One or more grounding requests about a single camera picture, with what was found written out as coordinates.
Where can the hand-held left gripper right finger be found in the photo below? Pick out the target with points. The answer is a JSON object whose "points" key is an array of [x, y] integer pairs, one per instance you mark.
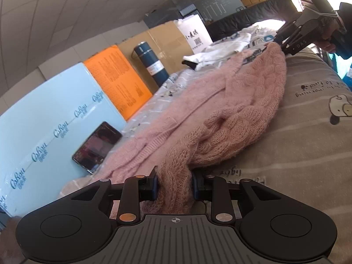
{"points": [[195, 188]]}

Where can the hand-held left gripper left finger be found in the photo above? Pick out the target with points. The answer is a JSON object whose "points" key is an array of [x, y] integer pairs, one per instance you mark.
{"points": [[154, 187]]}

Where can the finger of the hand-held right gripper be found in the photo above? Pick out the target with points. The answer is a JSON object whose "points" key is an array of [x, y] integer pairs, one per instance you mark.
{"points": [[286, 31], [298, 45]]}

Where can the pink knitted sweater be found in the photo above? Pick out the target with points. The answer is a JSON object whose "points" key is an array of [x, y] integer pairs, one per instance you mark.
{"points": [[220, 110]]}

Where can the person's right hand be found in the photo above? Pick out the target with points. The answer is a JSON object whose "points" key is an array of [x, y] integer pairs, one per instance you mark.
{"points": [[326, 44]]}

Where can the black sofa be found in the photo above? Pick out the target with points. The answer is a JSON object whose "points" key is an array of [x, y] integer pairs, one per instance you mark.
{"points": [[247, 16]]}

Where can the white printed t-shirt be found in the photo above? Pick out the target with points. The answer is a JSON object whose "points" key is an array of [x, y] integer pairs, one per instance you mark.
{"points": [[220, 48]]}

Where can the black smartphone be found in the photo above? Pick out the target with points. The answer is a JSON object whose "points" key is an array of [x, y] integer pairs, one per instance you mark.
{"points": [[96, 147]]}

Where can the dark glass partition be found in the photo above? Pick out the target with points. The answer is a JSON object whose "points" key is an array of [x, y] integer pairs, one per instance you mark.
{"points": [[209, 1]]}

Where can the white paper bag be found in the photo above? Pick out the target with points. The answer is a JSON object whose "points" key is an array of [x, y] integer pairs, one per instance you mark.
{"points": [[194, 34]]}

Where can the orange printed board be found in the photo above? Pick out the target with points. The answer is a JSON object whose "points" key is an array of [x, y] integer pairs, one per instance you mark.
{"points": [[118, 79]]}

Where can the dark blue thermos bottle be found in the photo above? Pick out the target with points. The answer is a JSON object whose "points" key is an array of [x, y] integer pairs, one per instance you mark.
{"points": [[150, 63]]}

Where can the light blue foam board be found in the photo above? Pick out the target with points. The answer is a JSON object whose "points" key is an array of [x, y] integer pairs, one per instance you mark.
{"points": [[44, 132]]}

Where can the large brown cardboard box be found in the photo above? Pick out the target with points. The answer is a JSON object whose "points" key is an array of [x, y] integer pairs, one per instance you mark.
{"points": [[162, 41]]}

